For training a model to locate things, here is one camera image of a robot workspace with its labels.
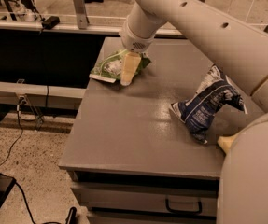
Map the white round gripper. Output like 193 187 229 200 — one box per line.
120 21 154 86

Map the green jalapeno chip bag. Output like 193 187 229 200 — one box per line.
89 49 151 83

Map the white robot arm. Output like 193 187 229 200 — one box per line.
120 0 268 224

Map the blue white chip bag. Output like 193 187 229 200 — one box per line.
171 64 247 144

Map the black power adapter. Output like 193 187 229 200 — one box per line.
42 16 60 30

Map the yellow foam sponge block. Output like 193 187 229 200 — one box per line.
218 134 237 154

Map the left metal glass bracket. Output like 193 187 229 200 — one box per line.
73 0 89 29

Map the black floor cable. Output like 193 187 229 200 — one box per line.
0 96 63 224

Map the metal rail beam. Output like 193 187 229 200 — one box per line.
0 82 86 110

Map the drawer with black handle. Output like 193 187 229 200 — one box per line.
71 182 217 224

